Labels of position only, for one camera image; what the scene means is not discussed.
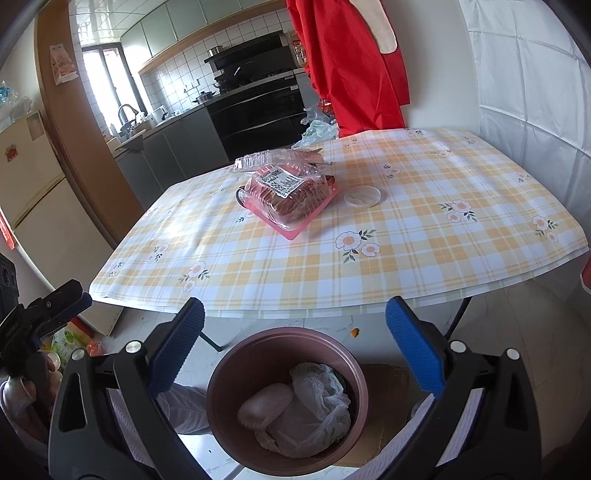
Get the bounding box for cream refrigerator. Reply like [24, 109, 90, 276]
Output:
[0, 110, 122, 335]

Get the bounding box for grey lower kitchen cabinets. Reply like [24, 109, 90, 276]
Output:
[115, 107, 229, 197]

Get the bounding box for person's leg in pale pants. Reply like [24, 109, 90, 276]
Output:
[157, 387, 214, 435]

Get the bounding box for clear plastic bag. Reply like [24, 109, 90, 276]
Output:
[302, 104, 333, 125]

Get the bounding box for black built-in stove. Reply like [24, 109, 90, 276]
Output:
[205, 74, 309, 162]

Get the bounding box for clear plastic clamshell box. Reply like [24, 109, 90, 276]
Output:
[232, 147, 334, 177]

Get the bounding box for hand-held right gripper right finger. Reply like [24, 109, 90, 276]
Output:
[383, 296, 542, 480]

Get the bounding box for wooden door jamb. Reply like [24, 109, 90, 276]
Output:
[34, 0, 145, 250]

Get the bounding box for pink plastic food tray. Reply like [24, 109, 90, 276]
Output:
[236, 164, 341, 241]

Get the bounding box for red apron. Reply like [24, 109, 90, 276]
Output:
[285, 0, 411, 138]

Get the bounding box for black range hood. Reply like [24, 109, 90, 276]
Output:
[204, 31, 293, 88]

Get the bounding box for white plastic wall sheet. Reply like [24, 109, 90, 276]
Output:
[457, 0, 591, 153]

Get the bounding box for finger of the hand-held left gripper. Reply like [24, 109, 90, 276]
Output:
[18, 279, 85, 330]
[34, 293, 93, 344]

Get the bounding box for white green plastic bag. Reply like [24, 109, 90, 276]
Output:
[293, 121, 340, 148]

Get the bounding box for hanging printed packet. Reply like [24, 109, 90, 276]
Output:
[48, 42, 77, 85]

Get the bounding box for green snack packet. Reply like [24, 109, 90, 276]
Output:
[50, 320, 90, 365]

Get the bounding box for brown cardboard sheet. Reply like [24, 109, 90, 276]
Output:
[339, 364, 419, 467]

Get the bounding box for clear plastic packaging pile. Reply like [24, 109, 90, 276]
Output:
[0, 78, 35, 132]

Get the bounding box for checked floral tablecloth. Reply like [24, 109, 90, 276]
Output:
[88, 127, 589, 320]

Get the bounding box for pale pink plastic wrapper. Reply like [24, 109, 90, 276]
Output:
[238, 383, 294, 431]

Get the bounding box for round clear plastic lid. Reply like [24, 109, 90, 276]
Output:
[344, 185, 383, 207]

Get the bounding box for person's left hand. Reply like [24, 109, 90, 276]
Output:
[44, 366, 64, 416]

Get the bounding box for kitchen window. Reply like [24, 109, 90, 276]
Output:
[82, 45, 139, 134]

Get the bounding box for grey kitchen cabinets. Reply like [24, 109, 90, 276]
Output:
[121, 0, 287, 70]
[115, 107, 229, 197]

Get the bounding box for grey upper kitchen cabinets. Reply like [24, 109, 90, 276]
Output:
[121, 0, 287, 70]

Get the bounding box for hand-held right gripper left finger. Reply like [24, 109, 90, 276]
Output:
[48, 298, 218, 480]

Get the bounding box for chrome kitchen faucet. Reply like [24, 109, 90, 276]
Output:
[117, 104, 139, 132]

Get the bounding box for brown round trash bin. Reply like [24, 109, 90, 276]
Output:
[206, 327, 369, 476]

